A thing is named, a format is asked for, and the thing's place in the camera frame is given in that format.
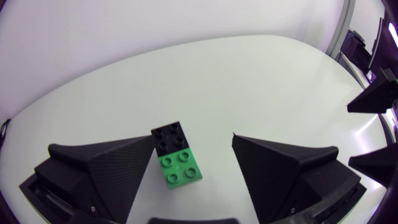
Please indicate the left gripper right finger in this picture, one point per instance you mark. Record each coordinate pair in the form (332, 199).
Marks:
(276, 174)

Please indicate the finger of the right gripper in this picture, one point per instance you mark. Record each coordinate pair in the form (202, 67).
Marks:
(377, 163)
(374, 96)

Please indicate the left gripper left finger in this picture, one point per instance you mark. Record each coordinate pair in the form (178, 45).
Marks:
(102, 174)

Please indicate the black toy brick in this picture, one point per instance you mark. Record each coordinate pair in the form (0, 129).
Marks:
(170, 138)

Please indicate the green toy brick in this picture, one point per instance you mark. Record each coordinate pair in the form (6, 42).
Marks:
(179, 169)

